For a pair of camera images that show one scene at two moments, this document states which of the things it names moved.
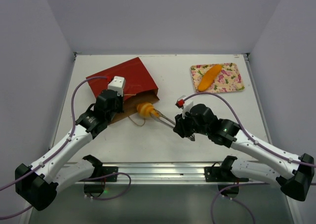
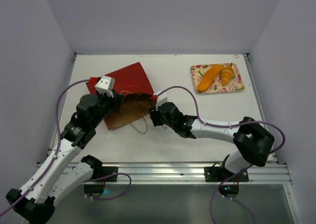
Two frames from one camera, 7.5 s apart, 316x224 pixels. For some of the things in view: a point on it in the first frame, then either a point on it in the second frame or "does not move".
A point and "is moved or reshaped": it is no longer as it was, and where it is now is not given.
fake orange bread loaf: x=209 y=77 does not move
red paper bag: x=138 y=88 is moved or reshaped
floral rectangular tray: x=227 y=80 does not move
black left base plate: x=107 y=170 does not move
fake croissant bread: x=145 y=109 -> x=227 y=74
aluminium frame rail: x=154 y=173 does not move
